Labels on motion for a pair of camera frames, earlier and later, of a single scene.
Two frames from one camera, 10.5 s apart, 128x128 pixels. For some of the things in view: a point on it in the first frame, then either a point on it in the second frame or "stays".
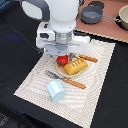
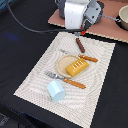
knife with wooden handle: (81, 56) stays
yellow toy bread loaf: (75, 66) stays
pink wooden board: (106, 27) stays
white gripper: (59, 44) -> (81, 14)
